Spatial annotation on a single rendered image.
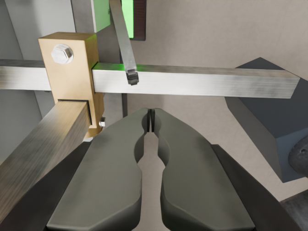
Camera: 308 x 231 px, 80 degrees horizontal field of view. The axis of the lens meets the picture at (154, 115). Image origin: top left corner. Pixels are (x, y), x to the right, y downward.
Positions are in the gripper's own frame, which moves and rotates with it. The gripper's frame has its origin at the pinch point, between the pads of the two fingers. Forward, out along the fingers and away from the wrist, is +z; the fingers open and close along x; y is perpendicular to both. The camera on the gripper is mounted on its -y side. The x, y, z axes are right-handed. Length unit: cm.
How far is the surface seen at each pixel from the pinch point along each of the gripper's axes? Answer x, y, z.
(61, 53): -9.2, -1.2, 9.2
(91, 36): -7.1, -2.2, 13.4
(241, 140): 71, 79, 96
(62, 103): -10.5, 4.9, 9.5
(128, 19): -3.9, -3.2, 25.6
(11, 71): -16.6, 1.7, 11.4
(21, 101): -29.5, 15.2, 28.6
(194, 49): 25, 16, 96
